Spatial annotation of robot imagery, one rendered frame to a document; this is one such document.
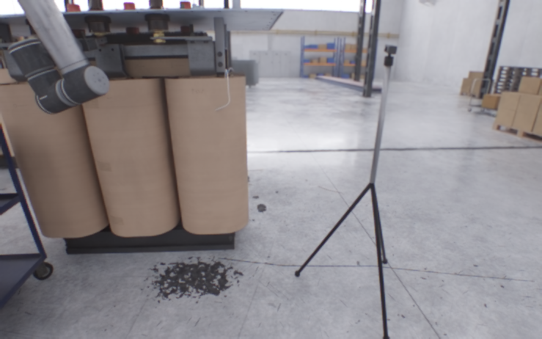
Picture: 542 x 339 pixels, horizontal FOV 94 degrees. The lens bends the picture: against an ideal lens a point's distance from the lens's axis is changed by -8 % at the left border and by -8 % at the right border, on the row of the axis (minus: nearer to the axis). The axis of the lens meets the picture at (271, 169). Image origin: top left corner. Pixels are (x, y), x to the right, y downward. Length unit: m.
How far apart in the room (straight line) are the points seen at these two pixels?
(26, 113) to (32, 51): 0.56
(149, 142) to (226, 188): 0.47
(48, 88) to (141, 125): 0.46
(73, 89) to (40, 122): 0.59
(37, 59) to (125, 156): 0.59
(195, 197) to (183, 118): 0.43
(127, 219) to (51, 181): 0.44
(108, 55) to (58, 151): 0.57
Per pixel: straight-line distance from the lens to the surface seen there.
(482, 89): 13.59
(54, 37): 1.17
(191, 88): 1.42
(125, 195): 1.68
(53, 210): 1.92
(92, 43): 1.43
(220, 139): 1.44
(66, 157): 1.76
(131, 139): 1.55
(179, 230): 1.88
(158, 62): 1.58
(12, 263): 2.11
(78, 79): 1.16
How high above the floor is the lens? 1.15
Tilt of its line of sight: 21 degrees down
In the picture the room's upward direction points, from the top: straight up
